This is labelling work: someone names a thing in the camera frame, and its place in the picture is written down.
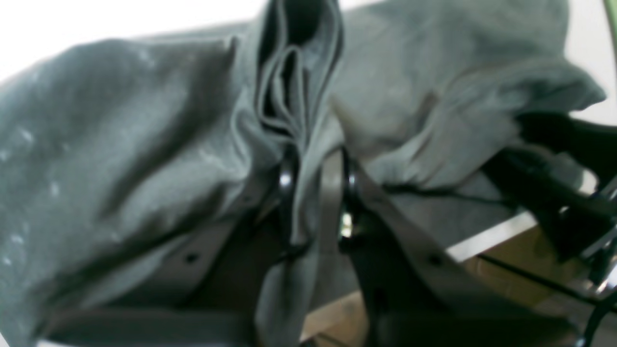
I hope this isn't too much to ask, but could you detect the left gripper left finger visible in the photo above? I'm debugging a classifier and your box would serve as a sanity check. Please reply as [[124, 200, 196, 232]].
[[43, 154, 302, 347]]

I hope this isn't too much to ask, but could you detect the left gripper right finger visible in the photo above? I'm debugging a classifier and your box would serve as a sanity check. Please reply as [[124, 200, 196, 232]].
[[321, 148, 579, 347]]

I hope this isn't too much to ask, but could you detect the dark grey t-shirt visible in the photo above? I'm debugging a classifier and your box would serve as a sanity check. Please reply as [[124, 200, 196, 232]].
[[1, 0, 606, 347]]

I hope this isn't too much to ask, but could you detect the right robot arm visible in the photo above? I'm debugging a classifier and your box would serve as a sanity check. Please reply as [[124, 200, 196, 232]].
[[483, 112, 617, 294]]

